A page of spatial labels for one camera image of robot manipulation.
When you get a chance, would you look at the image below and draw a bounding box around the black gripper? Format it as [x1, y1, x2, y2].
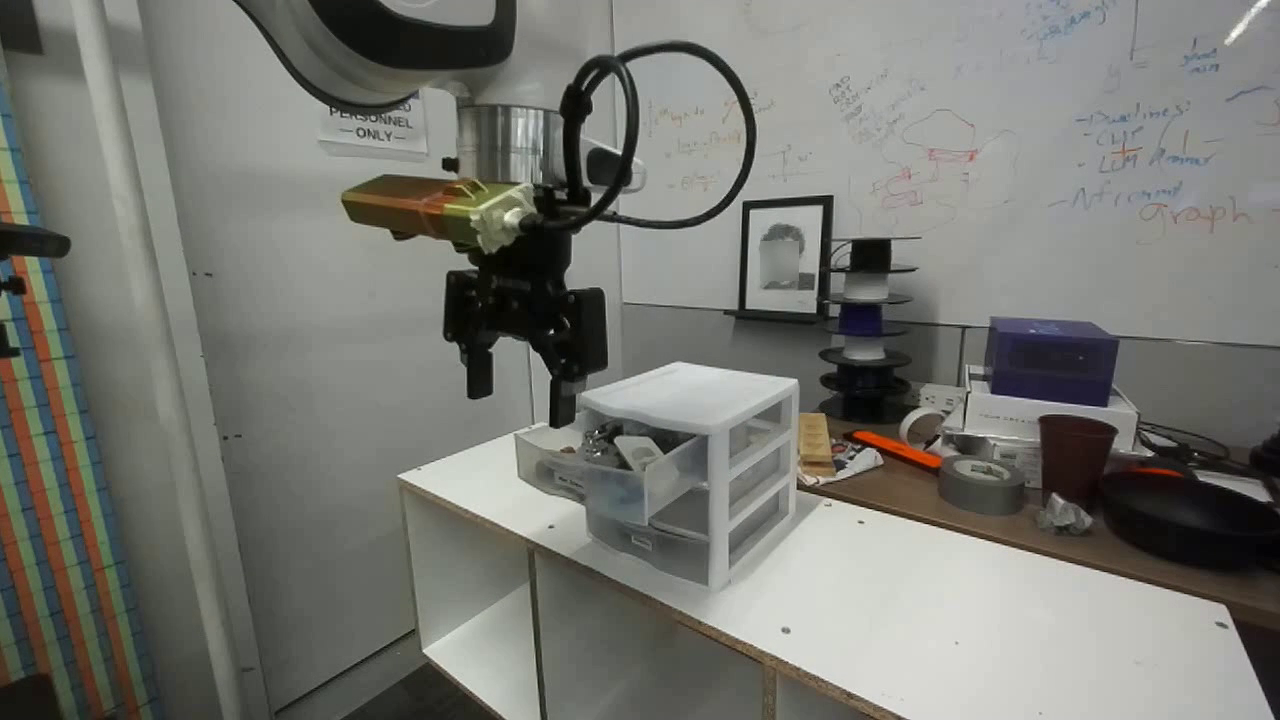
[444, 256, 607, 428]

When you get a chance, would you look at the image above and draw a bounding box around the clear top drawer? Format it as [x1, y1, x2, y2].
[517, 418, 702, 524]

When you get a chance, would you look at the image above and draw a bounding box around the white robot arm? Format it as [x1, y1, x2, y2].
[234, 0, 607, 428]

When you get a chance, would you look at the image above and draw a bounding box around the white plastic drawer unit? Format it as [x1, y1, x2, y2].
[578, 361, 798, 587]

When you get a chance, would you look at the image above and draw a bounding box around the white notice sign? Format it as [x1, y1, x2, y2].
[314, 99, 428, 154]

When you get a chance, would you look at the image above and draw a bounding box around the framed portrait picture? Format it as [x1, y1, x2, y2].
[737, 197, 833, 321]

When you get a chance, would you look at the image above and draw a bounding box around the stack of filament spools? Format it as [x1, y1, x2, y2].
[819, 236, 907, 423]

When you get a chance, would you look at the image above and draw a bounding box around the orange tool on desk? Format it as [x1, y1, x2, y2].
[846, 428, 945, 471]

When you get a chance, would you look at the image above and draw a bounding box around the white shelf cabinet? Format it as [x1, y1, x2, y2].
[401, 439, 1274, 720]

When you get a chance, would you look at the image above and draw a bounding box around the white box under purple box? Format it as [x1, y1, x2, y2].
[960, 373, 1140, 464]

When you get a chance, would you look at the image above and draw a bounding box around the colourful striped panel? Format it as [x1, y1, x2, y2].
[0, 92, 151, 720]

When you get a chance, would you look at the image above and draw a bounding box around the dark red cup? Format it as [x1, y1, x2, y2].
[1039, 418, 1116, 510]

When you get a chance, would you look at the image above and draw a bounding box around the black pan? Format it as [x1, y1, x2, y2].
[1099, 475, 1280, 572]

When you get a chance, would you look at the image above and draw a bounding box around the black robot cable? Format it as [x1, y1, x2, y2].
[556, 39, 761, 232]

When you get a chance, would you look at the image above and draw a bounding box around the grey duct tape roll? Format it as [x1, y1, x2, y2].
[941, 456, 1025, 517]

